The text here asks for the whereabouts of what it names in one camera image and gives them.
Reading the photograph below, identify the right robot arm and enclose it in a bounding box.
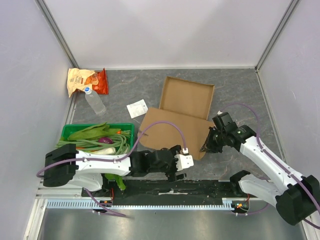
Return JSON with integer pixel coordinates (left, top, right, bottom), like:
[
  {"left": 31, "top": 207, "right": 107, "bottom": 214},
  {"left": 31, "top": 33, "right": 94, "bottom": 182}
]
[{"left": 201, "top": 112, "right": 320, "bottom": 226}]

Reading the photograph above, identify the light blue cable duct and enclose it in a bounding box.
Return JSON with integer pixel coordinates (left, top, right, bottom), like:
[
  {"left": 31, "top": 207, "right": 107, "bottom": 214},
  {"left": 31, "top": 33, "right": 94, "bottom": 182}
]
[{"left": 46, "top": 198, "right": 241, "bottom": 211}]

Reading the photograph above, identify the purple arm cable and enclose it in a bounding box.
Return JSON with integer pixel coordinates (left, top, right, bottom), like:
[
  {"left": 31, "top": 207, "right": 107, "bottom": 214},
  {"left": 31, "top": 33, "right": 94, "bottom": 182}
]
[
  {"left": 36, "top": 120, "right": 187, "bottom": 218},
  {"left": 219, "top": 103, "right": 320, "bottom": 230}
]

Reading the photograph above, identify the brown cardboard box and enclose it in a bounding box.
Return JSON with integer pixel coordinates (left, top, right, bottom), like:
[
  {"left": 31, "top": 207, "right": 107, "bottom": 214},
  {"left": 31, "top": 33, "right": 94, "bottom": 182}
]
[{"left": 138, "top": 76, "right": 215, "bottom": 161}]

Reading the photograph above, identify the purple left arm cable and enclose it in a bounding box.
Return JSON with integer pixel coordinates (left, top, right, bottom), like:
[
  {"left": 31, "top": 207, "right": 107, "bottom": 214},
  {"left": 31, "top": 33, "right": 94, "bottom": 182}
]
[{"left": 36, "top": 120, "right": 187, "bottom": 218}]

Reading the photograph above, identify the green long beans bundle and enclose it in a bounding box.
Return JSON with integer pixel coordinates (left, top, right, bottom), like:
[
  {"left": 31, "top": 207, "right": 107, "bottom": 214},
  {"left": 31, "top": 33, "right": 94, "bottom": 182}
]
[{"left": 55, "top": 134, "right": 131, "bottom": 154}]

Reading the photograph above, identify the white green bok choy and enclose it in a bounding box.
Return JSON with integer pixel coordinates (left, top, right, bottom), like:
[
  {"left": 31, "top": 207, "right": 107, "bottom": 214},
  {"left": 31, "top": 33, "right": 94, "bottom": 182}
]
[{"left": 93, "top": 147, "right": 117, "bottom": 155}]

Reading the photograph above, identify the purple red onion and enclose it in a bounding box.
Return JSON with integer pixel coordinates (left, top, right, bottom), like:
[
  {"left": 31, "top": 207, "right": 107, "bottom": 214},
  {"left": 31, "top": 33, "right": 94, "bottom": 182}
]
[{"left": 97, "top": 136, "right": 114, "bottom": 145}]

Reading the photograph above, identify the white paper packet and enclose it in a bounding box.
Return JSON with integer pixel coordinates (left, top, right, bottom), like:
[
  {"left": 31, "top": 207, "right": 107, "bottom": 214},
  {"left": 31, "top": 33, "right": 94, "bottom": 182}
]
[{"left": 126, "top": 99, "right": 148, "bottom": 119}]

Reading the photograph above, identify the green leafy lettuce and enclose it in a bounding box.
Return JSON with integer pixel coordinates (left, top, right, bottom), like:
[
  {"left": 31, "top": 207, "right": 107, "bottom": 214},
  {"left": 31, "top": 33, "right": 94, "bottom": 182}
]
[{"left": 104, "top": 173, "right": 126, "bottom": 191}]

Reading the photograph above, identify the green plastic crate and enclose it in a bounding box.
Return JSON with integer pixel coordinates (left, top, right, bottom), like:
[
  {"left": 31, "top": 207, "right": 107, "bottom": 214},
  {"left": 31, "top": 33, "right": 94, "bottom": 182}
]
[{"left": 60, "top": 122, "right": 134, "bottom": 152}]

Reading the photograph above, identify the clear plastic water bottle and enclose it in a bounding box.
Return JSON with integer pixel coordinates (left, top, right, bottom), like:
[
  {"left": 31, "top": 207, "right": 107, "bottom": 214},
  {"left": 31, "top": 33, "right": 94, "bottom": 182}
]
[{"left": 84, "top": 86, "right": 107, "bottom": 116}]

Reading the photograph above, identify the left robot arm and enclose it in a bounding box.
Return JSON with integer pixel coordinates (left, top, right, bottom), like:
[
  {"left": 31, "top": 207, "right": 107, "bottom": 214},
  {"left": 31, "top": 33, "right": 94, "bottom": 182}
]
[{"left": 37, "top": 143, "right": 194, "bottom": 197}]

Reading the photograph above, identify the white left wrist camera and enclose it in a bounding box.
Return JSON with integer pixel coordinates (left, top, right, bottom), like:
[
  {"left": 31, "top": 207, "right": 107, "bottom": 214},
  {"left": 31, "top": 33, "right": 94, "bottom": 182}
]
[{"left": 174, "top": 148, "right": 194, "bottom": 172}]

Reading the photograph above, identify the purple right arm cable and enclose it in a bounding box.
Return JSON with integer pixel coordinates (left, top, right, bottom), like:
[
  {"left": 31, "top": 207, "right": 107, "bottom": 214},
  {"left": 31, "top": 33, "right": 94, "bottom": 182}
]
[{"left": 219, "top": 103, "right": 320, "bottom": 230}]

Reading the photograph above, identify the red chip bag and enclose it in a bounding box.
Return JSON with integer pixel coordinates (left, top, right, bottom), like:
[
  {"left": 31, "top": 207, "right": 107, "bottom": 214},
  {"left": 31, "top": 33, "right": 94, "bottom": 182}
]
[{"left": 85, "top": 69, "right": 109, "bottom": 95}]

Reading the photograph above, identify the beige chip bag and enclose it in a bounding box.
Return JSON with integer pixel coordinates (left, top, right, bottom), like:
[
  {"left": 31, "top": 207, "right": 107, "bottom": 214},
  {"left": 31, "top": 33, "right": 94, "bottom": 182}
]
[{"left": 66, "top": 68, "right": 96, "bottom": 97}]

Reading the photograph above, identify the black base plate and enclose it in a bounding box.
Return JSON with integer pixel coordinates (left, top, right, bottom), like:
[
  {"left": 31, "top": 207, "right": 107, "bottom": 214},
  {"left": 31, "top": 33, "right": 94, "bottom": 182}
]
[{"left": 91, "top": 179, "right": 248, "bottom": 204}]

